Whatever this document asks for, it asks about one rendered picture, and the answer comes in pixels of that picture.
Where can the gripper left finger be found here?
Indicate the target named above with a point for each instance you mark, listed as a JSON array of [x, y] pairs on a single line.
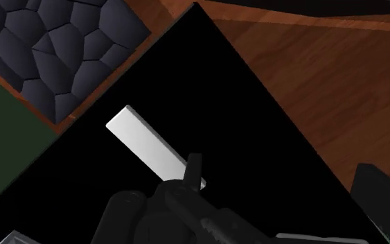
[[194, 170]]

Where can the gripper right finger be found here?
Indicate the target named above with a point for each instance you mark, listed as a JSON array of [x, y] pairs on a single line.
[[378, 199]]

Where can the white rectangular bar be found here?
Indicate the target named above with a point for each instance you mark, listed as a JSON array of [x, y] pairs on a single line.
[[144, 142]]

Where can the black table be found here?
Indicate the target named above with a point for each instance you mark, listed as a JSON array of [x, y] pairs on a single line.
[[221, 101]]

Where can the dark stone patterned robot stand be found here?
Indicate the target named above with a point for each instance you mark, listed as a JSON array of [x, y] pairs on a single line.
[[63, 50]]

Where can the grey angular object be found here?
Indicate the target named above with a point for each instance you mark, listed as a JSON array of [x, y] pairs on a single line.
[[17, 239]]

